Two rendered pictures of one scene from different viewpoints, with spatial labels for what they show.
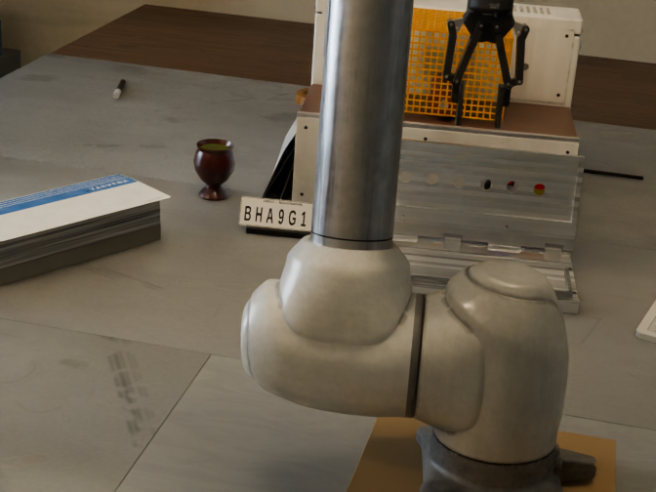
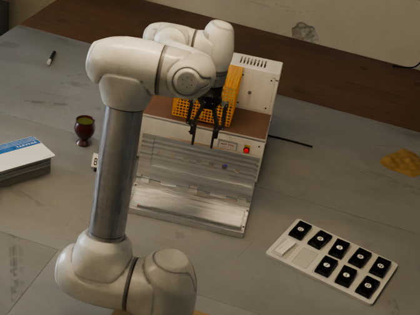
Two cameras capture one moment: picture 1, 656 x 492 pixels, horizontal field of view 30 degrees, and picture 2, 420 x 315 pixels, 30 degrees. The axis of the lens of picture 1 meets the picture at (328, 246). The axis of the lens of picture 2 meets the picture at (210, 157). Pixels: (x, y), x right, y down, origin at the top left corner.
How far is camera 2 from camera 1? 89 cm
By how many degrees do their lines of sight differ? 8
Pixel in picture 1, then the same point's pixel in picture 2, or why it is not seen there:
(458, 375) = (142, 300)
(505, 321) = (163, 282)
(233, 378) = not seen: hidden behind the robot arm
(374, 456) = not seen: outside the picture
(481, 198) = (209, 170)
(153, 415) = (24, 284)
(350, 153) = (104, 203)
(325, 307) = (89, 266)
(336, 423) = not seen: hidden behind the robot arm
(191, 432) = (39, 295)
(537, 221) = (234, 185)
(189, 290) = (57, 208)
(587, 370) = (233, 274)
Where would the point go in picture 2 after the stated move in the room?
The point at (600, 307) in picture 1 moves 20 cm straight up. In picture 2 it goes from (255, 235) to (265, 189)
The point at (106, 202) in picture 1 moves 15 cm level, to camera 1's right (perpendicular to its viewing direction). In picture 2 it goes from (22, 157) to (63, 164)
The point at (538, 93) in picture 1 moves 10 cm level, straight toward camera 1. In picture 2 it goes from (255, 105) to (250, 116)
